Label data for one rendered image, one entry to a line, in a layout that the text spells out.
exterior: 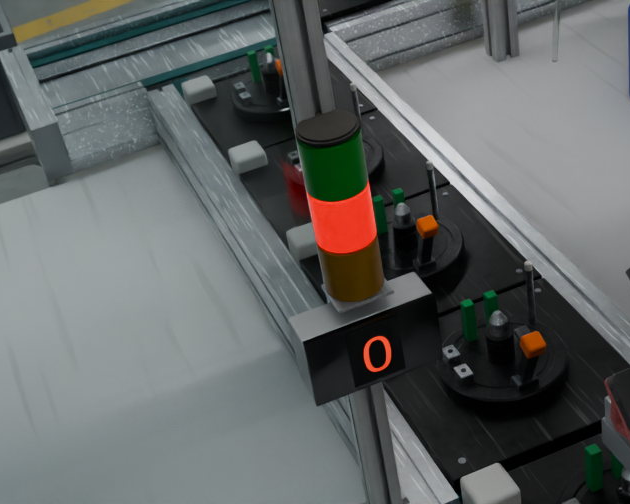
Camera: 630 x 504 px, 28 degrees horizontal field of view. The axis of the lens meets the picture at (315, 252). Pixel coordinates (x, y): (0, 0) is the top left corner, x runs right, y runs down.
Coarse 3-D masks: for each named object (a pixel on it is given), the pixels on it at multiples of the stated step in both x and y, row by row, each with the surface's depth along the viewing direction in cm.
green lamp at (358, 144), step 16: (304, 144) 96; (352, 144) 95; (304, 160) 96; (320, 160) 95; (336, 160) 95; (352, 160) 96; (304, 176) 98; (320, 176) 96; (336, 176) 96; (352, 176) 97; (320, 192) 97; (336, 192) 97; (352, 192) 97
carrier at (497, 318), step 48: (528, 288) 136; (480, 336) 139; (576, 336) 139; (384, 384) 138; (432, 384) 137; (480, 384) 133; (528, 384) 130; (576, 384) 133; (432, 432) 131; (480, 432) 130; (528, 432) 128; (576, 432) 128
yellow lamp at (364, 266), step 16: (320, 256) 102; (336, 256) 101; (352, 256) 100; (368, 256) 101; (336, 272) 102; (352, 272) 101; (368, 272) 102; (336, 288) 103; (352, 288) 102; (368, 288) 103
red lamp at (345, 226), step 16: (368, 192) 99; (320, 208) 98; (336, 208) 98; (352, 208) 98; (368, 208) 99; (320, 224) 100; (336, 224) 99; (352, 224) 99; (368, 224) 100; (320, 240) 101; (336, 240) 100; (352, 240) 100; (368, 240) 101
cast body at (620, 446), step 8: (608, 400) 108; (608, 408) 108; (608, 416) 109; (608, 424) 110; (608, 432) 110; (616, 432) 108; (608, 440) 111; (616, 440) 109; (624, 440) 107; (608, 448) 111; (616, 448) 110; (624, 448) 108; (616, 456) 110; (624, 456) 109; (624, 464) 109
